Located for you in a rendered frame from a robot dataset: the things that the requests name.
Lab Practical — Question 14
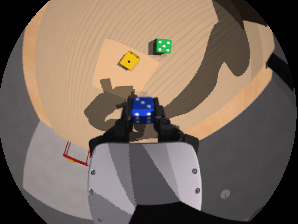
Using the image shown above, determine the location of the green die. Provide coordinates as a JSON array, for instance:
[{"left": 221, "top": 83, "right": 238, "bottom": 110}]
[{"left": 155, "top": 38, "right": 172, "bottom": 54}]

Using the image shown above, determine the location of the peach square mat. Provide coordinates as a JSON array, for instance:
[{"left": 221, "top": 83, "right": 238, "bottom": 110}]
[{"left": 92, "top": 38, "right": 160, "bottom": 99}]

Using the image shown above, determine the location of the yellow die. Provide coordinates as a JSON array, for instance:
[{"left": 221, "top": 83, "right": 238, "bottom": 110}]
[{"left": 120, "top": 51, "right": 140, "bottom": 70}]

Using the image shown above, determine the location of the blue die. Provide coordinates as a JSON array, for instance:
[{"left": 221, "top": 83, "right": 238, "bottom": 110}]
[{"left": 131, "top": 97, "right": 155, "bottom": 124}]

